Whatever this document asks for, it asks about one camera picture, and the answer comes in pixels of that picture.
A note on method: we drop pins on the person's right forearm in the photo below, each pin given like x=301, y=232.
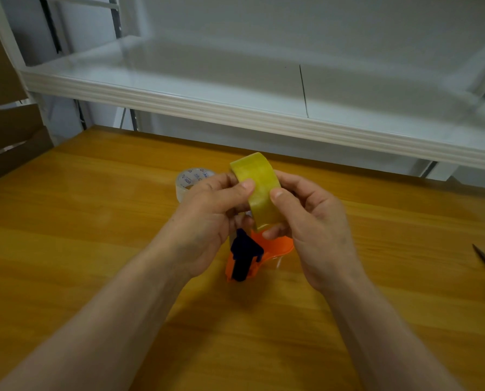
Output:
x=389, y=342

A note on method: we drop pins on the yellow tape roll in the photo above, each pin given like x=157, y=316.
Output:
x=260, y=179

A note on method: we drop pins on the person's left forearm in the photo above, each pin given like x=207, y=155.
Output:
x=92, y=329

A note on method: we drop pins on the orange and blue tape dispenser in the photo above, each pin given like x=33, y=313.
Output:
x=277, y=246

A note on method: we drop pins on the person's left hand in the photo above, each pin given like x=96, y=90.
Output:
x=197, y=232

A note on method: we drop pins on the person's right hand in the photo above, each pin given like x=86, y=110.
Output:
x=320, y=236

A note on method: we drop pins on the white metal shelf rack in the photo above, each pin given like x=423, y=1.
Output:
x=234, y=93

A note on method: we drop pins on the clear tape roll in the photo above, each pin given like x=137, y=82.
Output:
x=182, y=193

